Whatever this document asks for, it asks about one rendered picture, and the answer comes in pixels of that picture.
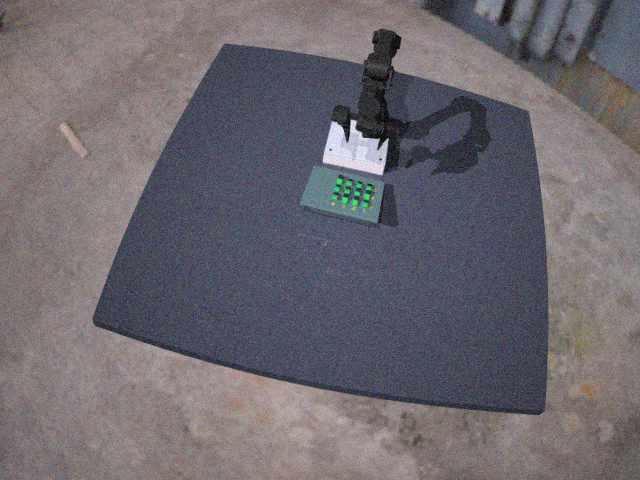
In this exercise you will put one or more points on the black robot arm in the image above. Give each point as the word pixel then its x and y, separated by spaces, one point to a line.
pixel 379 70

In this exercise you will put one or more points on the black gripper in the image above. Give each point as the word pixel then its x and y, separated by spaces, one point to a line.
pixel 343 117

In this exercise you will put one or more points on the light blue switch panel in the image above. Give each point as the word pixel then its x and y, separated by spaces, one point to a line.
pixel 343 193

